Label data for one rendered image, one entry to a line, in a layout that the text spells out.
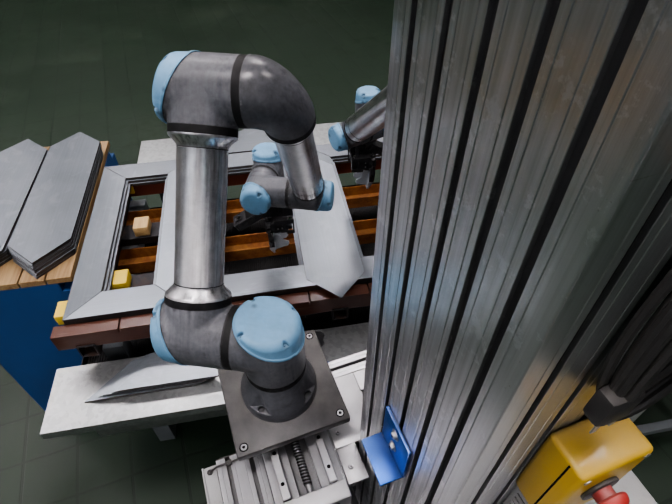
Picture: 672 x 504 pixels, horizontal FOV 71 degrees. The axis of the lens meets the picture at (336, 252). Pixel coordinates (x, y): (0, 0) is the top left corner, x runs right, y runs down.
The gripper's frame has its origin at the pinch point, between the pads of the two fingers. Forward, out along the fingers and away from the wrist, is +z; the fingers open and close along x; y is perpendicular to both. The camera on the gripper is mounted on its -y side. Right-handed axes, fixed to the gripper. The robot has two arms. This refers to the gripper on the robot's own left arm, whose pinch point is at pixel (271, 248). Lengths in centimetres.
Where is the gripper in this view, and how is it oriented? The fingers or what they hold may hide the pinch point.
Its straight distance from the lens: 145.2
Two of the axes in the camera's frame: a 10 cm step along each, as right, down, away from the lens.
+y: 9.8, -1.3, 1.2
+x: -1.8, -7.0, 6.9
